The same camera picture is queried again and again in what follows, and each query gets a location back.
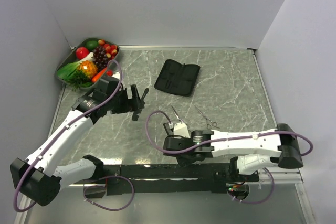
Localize silver scissors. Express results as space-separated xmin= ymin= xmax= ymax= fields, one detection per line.
xmin=171 ymin=106 xmax=183 ymax=122
xmin=194 ymin=105 xmax=219 ymax=130

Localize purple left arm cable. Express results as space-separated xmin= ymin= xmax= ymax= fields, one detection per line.
xmin=13 ymin=60 xmax=123 ymax=213

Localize green bok choy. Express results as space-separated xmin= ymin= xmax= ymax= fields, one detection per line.
xmin=56 ymin=52 xmax=93 ymax=81

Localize orange pineapple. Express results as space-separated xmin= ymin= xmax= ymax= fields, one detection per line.
xmin=66 ymin=61 xmax=98 ymax=89

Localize green lime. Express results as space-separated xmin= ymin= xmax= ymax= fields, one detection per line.
xmin=85 ymin=40 xmax=99 ymax=51

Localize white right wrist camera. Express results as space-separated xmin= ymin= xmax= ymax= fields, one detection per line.
xmin=173 ymin=122 xmax=190 ymax=138

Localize dark purple grapes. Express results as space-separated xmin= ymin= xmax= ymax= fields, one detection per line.
xmin=93 ymin=46 xmax=112 ymax=71

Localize silver scissors left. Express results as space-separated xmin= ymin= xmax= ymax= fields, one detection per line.
xmin=171 ymin=106 xmax=183 ymax=122

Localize black handled razor comb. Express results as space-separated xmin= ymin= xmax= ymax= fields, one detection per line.
xmin=132 ymin=88 xmax=149 ymax=121

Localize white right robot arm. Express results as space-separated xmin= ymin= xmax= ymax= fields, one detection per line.
xmin=163 ymin=123 xmax=303 ymax=181

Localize grey fruit tray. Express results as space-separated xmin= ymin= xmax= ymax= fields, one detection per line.
xmin=55 ymin=38 xmax=120 ymax=90

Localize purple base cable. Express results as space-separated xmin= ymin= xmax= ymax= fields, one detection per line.
xmin=83 ymin=174 xmax=136 ymax=212
xmin=227 ymin=167 xmax=275 ymax=205

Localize black zipper tool case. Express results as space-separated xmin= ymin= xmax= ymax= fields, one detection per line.
xmin=154 ymin=59 xmax=201 ymax=97

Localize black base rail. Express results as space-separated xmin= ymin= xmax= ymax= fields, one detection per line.
xmin=76 ymin=163 xmax=259 ymax=196

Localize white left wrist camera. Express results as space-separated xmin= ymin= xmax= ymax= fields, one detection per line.
xmin=106 ymin=70 xmax=120 ymax=80

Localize red apple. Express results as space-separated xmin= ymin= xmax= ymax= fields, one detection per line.
xmin=75 ymin=47 xmax=90 ymax=60

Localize silver scissors right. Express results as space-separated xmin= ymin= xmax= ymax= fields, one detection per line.
xmin=194 ymin=105 xmax=219 ymax=130

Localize red yellow cherries bunch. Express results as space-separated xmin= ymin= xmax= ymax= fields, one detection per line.
xmin=98 ymin=39 xmax=119 ymax=57

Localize orange carrot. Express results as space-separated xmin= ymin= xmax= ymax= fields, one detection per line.
xmin=91 ymin=67 xmax=107 ymax=83

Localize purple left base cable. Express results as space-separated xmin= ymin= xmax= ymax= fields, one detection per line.
xmin=83 ymin=174 xmax=136 ymax=212

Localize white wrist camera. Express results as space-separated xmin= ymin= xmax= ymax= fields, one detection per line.
xmin=173 ymin=122 xmax=190 ymax=138
xmin=106 ymin=70 xmax=120 ymax=80

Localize aluminium frame rail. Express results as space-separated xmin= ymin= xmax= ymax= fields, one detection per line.
xmin=258 ymin=171 xmax=303 ymax=184

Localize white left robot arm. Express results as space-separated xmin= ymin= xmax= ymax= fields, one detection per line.
xmin=10 ymin=77 xmax=149 ymax=206

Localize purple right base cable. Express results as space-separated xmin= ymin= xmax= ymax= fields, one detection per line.
xmin=227 ymin=167 xmax=275 ymax=205

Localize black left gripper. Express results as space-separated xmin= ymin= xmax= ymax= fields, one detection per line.
xmin=107 ymin=84 xmax=144 ymax=114

